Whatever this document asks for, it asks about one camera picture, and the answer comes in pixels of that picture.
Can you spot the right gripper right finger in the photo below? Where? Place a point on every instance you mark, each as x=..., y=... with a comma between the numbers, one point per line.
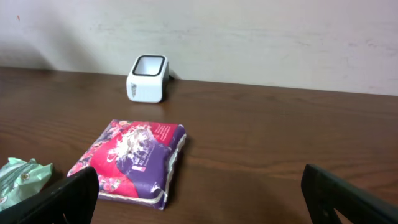
x=326, y=194

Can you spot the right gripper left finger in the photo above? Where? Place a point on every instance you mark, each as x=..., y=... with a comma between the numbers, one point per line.
x=71, y=200

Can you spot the mint green wipes packet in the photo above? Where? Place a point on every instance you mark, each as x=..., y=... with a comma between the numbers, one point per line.
x=22, y=179

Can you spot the purple pink floral pack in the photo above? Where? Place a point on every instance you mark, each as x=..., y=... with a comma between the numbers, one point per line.
x=135, y=161

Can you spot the white barcode scanner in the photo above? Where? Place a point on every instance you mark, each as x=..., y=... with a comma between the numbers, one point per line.
x=147, y=80

